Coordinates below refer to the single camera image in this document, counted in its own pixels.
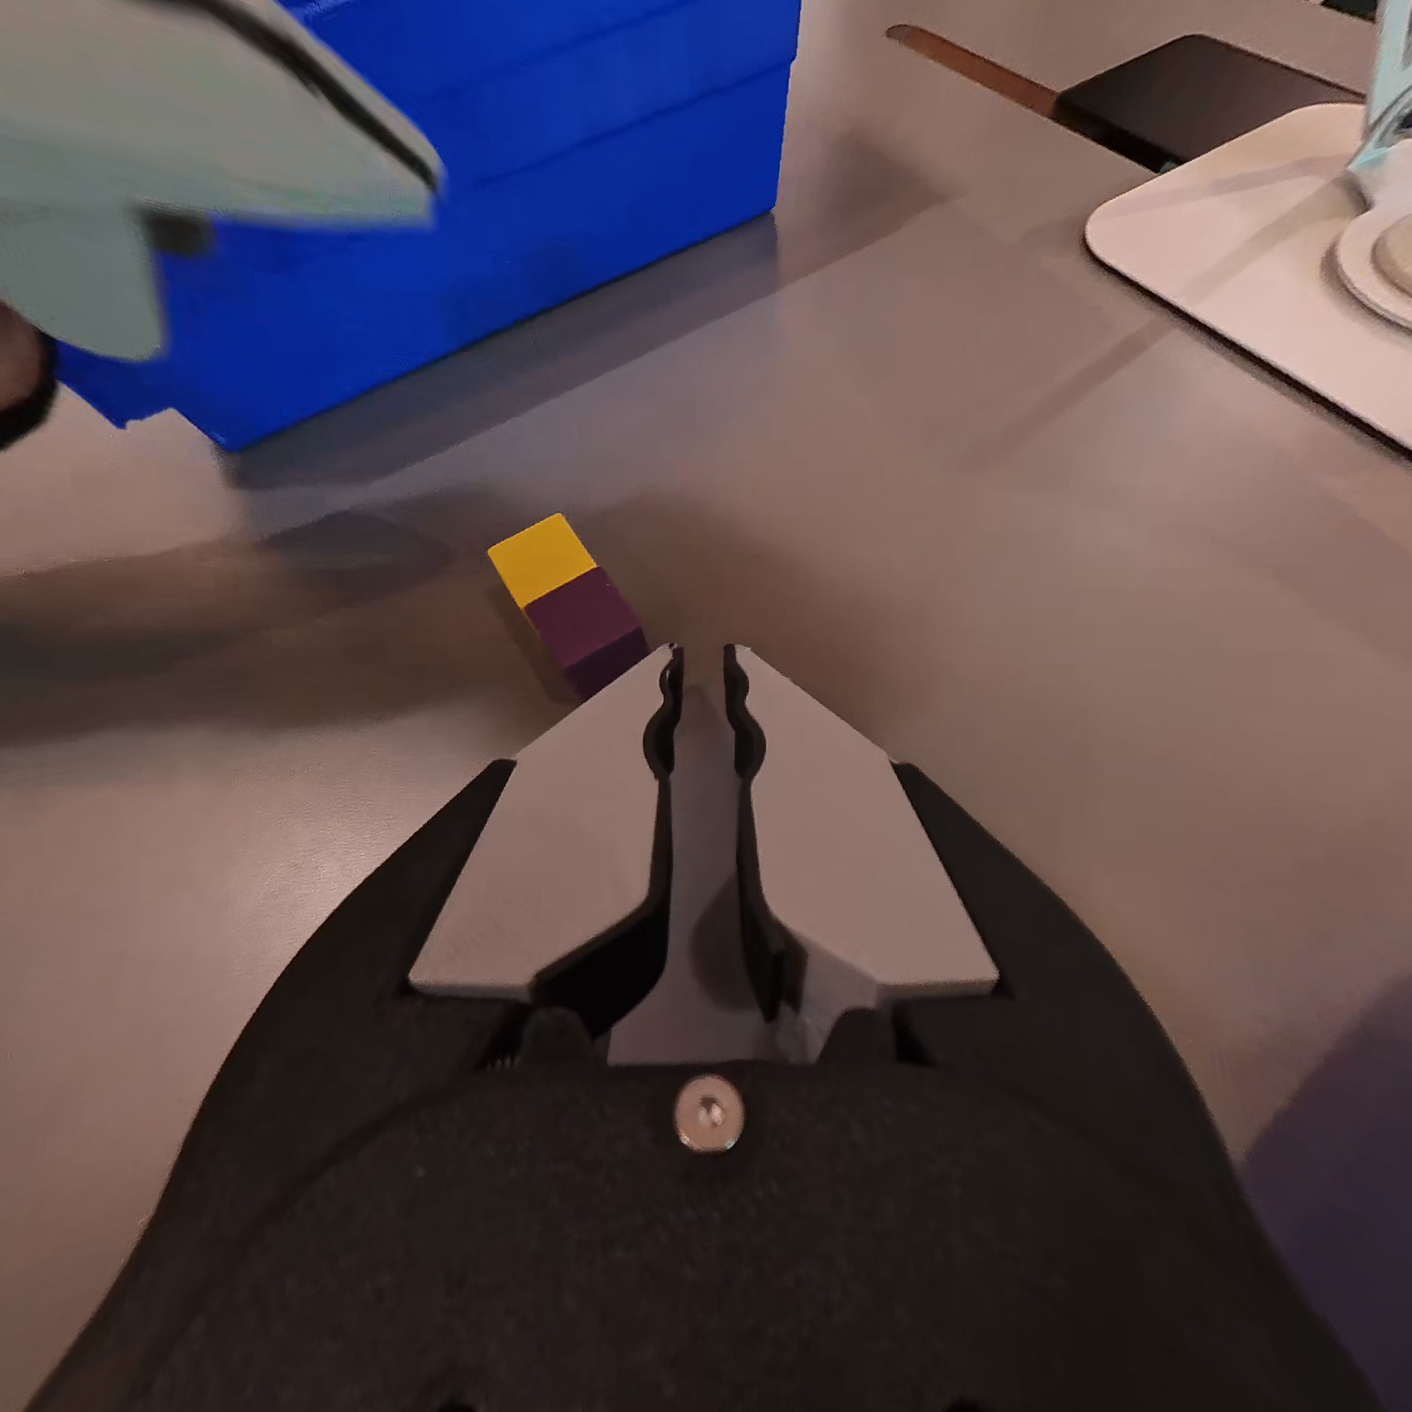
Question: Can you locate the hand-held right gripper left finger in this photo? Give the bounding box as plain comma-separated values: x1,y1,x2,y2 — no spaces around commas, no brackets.
408,643,686,1006

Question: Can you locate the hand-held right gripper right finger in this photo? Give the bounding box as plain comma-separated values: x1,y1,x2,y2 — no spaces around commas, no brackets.
723,643,1003,1063

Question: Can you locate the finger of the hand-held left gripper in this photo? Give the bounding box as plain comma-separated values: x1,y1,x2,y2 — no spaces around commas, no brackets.
0,0,446,366

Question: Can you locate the purple wooden cube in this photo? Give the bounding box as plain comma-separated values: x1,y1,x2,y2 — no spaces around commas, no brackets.
524,567,651,699

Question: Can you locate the yellow wooden cube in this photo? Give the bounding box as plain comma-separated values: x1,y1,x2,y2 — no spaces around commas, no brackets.
488,513,598,608

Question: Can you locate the blue plastic bin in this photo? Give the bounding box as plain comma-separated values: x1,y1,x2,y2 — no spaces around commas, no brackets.
49,0,805,454

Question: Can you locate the grey desk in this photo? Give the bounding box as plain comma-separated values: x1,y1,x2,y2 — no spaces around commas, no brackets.
0,0,1412,1412

